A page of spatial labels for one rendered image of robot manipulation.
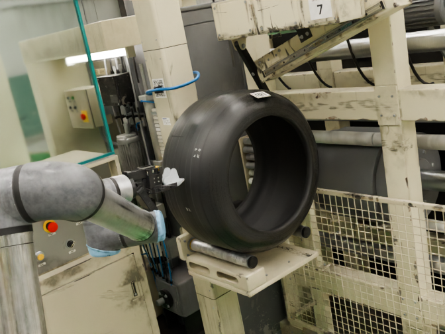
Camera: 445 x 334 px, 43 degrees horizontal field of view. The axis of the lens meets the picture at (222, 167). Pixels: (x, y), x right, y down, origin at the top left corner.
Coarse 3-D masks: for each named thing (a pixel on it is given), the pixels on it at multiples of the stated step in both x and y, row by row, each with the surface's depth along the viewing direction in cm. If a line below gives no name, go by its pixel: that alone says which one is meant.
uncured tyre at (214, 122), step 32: (224, 96) 193; (192, 128) 188; (224, 128) 181; (256, 128) 225; (288, 128) 218; (192, 160) 182; (224, 160) 181; (256, 160) 230; (288, 160) 226; (192, 192) 183; (224, 192) 182; (256, 192) 229; (288, 192) 224; (192, 224) 193; (224, 224) 184; (256, 224) 223; (288, 224) 201
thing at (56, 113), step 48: (0, 0) 200; (48, 0) 211; (0, 48) 201; (48, 48) 213; (0, 96) 203; (48, 96) 214; (96, 96) 227; (0, 144) 204; (48, 144) 216; (96, 144) 228
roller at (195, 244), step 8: (192, 240) 220; (192, 248) 218; (200, 248) 214; (208, 248) 211; (216, 248) 208; (216, 256) 208; (224, 256) 203; (232, 256) 200; (240, 256) 197; (248, 256) 195; (240, 264) 198; (248, 264) 194; (256, 264) 196
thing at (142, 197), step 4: (140, 188) 173; (136, 192) 173; (140, 192) 173; (144, 192) 174; (136, 196) 175; (140, 196) 173; (144, 196) 174; (148, 196) 175; (140, 200) 175; (144, 200) 174; (148, 200) 175; (140, 204) 178; (144, 204) 175; (148, 204) 175; (152, 204) 176; (144, 208) 178; (148, 208) 176; (152, 208) 176; (156, 208) 177
